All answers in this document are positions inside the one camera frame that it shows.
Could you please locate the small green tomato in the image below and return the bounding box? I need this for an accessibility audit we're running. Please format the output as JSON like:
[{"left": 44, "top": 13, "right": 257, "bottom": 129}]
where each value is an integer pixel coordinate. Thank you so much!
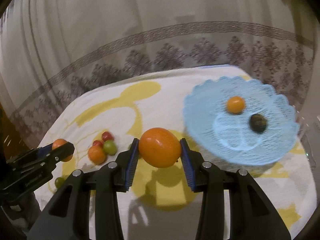
[{"left": 54, "top": 177, "right": 66, "bottom": 189}]

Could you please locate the large orange tangerine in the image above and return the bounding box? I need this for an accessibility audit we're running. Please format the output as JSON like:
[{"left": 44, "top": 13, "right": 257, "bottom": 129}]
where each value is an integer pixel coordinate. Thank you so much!
[{"left": 138, "top": 127, "right": 182, "bottom": 168}]

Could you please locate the small orange tangerine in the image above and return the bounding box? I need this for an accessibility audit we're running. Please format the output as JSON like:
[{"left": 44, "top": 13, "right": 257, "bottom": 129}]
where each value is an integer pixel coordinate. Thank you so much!
[{"left": 226, "top": 96, "right": 246, "bottom": 114}]

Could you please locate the dark brown round fruit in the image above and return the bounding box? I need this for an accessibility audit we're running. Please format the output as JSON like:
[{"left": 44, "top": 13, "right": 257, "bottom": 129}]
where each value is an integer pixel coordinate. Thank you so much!
[{"left": 249, "top": 114, "right": 267, "bottom": 133}]

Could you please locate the green tomato behind tangerine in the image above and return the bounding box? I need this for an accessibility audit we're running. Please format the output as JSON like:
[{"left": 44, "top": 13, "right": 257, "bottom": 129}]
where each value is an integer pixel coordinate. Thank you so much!
[{"left": 103, "top": 140, "right": 117, "bottom": 155}]

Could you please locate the red cherry tomato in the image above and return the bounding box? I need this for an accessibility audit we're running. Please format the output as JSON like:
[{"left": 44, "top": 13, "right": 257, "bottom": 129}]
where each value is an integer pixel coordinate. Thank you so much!
[
  {"left": 101, "top": 131, "right": 114, "bottom": 141},
  {"left": 92, "top": 140, "right": 104, "bottom": 148}
]

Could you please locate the light blue lattice basket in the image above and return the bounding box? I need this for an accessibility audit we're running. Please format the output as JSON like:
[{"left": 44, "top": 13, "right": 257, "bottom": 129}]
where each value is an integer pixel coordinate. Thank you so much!
[{"left": 183, "top": 76, "right": 299, "bottom": 166}]

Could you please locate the white yellow patterned towel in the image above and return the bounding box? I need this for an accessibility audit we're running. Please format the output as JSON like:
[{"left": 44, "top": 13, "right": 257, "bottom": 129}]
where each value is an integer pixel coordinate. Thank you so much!
[{"left": 35, "top": 66, "right": 317, "bottom": 239}]

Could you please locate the beige patterned curtain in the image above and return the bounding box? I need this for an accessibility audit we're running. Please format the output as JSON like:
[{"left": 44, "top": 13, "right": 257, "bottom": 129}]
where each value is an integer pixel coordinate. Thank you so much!
[{"left": 1, "top": 0, "right": 319, "bottom": 148}]

